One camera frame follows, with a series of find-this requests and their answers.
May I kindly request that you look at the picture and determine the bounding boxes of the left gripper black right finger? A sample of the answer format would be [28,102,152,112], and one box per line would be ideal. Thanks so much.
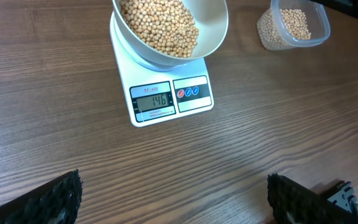
[267,174,358,224]

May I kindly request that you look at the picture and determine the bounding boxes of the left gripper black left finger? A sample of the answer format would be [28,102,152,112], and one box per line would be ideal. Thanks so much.
[0,169,82,224]

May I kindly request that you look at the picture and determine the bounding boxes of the white digital kitchen scale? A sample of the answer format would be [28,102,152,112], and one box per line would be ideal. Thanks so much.
[110,13,214,127]

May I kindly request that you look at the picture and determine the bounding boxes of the white bowl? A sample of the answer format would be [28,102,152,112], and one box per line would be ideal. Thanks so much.
[112,0,229,67]

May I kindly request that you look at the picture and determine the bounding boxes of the soybeans in white bowl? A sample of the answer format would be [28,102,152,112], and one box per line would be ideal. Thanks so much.
[119,0,199,58]

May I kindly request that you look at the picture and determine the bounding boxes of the clear plastic container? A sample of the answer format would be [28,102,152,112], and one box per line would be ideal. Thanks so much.
[269,0,331,49]

